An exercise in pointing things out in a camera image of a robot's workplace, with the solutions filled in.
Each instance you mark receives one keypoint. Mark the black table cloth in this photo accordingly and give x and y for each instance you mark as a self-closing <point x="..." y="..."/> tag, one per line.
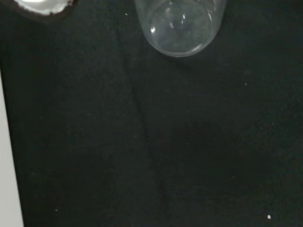
<point x="165" y="142"/>

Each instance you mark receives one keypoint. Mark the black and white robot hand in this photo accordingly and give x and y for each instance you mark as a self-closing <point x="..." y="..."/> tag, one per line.
<point x="42" y="7"/>

